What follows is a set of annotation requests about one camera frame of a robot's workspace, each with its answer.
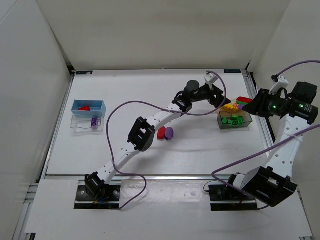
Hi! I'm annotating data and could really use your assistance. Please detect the red green rounded lego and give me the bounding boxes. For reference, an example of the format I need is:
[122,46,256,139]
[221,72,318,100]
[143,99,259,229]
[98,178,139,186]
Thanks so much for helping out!
[236,96,253,105]

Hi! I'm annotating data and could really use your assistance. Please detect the yellow black striped lego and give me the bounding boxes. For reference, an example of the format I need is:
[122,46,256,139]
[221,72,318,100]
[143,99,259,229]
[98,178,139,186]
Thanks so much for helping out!
[219,104,233,113]

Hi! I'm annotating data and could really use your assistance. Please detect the small green lego brick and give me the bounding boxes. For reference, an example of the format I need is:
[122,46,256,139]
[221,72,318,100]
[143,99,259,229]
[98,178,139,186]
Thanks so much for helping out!
[221,117,229,124]

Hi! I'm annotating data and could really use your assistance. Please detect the green stepped lego block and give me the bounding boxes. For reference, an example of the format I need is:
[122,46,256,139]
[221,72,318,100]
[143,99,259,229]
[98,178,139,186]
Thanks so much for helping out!
[230,115,245,126]

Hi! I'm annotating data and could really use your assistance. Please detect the red rounded lego brick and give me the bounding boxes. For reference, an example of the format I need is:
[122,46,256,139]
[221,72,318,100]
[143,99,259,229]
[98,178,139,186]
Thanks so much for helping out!
[78,105,91,111]

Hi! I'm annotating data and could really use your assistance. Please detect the yellow orange printed lego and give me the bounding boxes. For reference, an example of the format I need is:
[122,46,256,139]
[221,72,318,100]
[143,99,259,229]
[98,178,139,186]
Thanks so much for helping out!
[231,103,240,113]

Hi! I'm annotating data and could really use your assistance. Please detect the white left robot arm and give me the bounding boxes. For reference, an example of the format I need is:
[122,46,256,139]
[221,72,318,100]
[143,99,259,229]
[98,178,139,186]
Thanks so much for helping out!
[84,80,230,201]

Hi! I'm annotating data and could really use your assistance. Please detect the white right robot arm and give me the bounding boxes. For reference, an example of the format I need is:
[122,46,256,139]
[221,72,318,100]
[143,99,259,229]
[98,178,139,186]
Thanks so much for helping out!
[228,82,319,207]

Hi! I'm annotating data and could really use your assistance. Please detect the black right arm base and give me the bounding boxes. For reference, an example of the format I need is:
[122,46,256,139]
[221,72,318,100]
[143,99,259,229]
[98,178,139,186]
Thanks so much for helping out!
[203,181,258,212]

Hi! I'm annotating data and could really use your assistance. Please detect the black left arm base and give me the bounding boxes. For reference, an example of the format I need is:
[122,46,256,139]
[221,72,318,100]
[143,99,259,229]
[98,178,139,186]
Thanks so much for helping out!
[74,182,121,210]

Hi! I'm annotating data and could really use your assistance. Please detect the orange translucent container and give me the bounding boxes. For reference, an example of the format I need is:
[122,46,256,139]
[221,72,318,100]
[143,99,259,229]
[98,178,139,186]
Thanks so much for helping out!
[218,96,252,114]

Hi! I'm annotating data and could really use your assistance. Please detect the grey translucent container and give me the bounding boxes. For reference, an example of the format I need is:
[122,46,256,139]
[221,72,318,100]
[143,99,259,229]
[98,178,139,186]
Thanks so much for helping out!
[217,110,253,130]

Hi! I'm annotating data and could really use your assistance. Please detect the blue label sticker right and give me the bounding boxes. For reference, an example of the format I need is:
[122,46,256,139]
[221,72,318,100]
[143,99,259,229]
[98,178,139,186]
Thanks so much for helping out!
[223,69,242,74]

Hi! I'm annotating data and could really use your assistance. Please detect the blue label sticker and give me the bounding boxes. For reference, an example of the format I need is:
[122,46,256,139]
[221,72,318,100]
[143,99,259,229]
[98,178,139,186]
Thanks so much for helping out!
[223,69,242,74]
[75,70,93,75]

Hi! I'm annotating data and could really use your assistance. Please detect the purple half-round lego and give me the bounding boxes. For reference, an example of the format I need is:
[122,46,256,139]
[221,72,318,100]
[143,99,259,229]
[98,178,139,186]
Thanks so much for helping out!
[164,127,174,141]

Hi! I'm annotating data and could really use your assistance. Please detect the red half-round lego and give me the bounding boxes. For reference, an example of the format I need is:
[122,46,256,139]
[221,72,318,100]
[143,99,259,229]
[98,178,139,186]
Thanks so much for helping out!
[157,126,167,140]

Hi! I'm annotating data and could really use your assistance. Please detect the purple lego in container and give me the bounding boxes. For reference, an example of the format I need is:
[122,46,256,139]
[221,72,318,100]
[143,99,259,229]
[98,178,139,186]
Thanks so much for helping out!
[91,117,99,129]

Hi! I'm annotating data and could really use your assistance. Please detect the blue plastic container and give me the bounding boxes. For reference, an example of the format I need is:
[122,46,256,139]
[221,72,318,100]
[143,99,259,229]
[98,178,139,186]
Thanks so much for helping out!
[71,100,107,118]

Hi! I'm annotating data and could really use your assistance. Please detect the clear plastic container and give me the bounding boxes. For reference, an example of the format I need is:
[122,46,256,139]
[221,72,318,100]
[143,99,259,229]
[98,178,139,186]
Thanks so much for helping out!
[69,115,105,136]

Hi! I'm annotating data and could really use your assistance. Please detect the blue label sticker left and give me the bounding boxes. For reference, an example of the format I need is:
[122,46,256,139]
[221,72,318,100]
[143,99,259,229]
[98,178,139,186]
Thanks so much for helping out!
[75,70,93,75]

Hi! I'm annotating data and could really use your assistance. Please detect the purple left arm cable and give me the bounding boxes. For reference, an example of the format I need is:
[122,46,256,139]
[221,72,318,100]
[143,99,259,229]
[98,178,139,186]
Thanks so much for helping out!
[106,71,228,210]

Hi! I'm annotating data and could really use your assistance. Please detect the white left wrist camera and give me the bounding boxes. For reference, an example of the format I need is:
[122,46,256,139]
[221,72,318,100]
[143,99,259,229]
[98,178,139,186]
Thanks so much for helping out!
[204,73,219,88]

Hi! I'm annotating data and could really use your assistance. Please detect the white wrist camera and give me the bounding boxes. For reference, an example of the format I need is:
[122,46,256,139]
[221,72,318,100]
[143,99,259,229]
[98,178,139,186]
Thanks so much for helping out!
[269,75,289,95]
[204,73,219,88]

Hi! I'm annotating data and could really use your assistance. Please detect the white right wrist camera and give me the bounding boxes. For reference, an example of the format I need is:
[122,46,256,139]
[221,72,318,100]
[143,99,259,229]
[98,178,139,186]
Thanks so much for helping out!
[269,75,289,95]

